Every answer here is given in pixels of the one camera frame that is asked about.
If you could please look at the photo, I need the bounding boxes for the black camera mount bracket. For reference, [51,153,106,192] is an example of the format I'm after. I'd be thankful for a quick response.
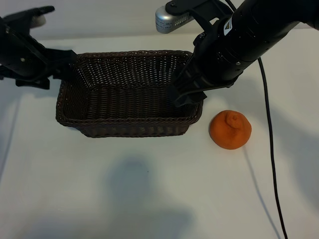
[165,0,236,33]
[1,5,56,28]

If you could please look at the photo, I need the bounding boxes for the dark brown wicker basket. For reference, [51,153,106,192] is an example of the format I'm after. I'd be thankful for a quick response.
[55,49,204,138]

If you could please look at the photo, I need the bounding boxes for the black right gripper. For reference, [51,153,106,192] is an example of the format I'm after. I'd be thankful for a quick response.
[166,12,261,107]

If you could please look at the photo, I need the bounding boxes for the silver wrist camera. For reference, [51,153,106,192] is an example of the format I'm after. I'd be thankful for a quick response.
[30,14,47,27]
[155,4,194,33]

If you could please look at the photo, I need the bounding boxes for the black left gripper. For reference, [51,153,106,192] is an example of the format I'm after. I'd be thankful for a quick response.
[0,14,77,90]

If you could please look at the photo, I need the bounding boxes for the black cable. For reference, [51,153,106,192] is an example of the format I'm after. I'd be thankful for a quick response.
[258,56,289,239]

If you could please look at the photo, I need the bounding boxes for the orange fruit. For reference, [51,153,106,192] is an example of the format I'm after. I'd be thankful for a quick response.
[208,109,252,150]

